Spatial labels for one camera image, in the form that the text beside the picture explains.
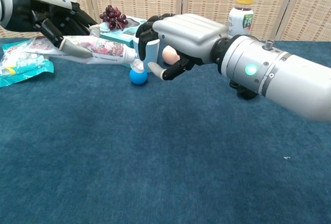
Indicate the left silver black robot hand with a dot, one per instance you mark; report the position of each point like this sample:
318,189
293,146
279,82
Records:
26,9

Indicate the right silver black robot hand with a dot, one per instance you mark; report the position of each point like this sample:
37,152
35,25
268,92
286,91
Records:
191,35

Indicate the white plastic bottle cap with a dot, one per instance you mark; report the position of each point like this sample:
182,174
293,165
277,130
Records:
136,66

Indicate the floral white tube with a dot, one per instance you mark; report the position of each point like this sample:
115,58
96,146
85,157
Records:
106,49

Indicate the white bottle yellow cap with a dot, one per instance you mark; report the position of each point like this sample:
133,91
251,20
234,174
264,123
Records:
241,17

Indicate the peach coloured onion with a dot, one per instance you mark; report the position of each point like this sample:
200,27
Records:
169,54

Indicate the pale blue cup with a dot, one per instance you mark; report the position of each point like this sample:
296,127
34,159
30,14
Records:
153,53

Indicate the teal snack bag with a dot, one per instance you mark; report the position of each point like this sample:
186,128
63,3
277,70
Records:
23,66

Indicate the blue ball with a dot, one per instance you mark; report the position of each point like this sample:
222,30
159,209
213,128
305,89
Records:
138,77

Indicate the teal white product box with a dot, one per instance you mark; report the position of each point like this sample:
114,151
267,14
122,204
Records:
121,36

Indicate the dark red grape bunch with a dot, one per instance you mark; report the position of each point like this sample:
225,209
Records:
112,18

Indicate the blue felt table cover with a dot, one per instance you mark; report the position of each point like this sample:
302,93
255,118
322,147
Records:
155,143

